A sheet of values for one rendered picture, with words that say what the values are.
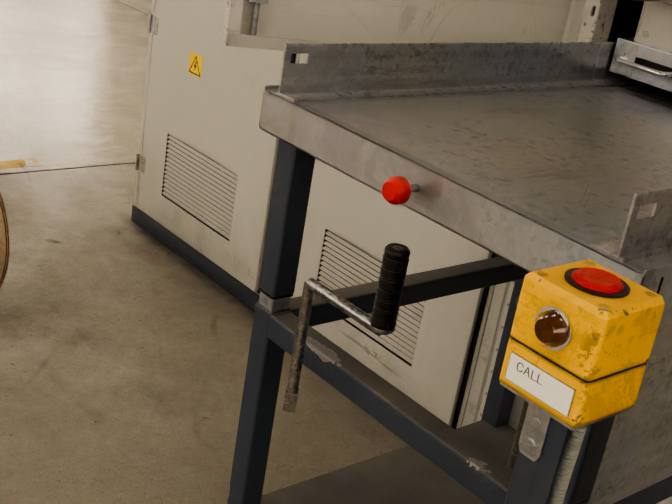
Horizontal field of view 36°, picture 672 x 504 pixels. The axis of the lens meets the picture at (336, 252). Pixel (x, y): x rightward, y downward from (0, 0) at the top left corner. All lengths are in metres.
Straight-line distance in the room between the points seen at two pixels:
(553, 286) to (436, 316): 1.38
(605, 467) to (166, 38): 2.00
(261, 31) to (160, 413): 0.89
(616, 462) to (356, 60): 0.64
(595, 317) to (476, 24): 1.12
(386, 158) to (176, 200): 1.73
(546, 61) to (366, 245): 0.71
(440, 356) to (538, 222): 1.11
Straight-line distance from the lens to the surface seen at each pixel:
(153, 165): 3.00
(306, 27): 1.73
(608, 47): 1.89
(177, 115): 2.87
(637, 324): 0.81
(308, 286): 1.34
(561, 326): 0.79
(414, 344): 2.24
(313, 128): 1.34
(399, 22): 1.78
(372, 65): 1.49
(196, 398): 2.30
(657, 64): 1.85
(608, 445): 1.18
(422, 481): 1.85
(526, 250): 1.11
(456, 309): 2.12
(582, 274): 0.81
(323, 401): 2.36
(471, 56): 1.63
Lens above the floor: 1.19
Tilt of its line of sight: 22 degrees down
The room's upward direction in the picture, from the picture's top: 10 degrees clockwise
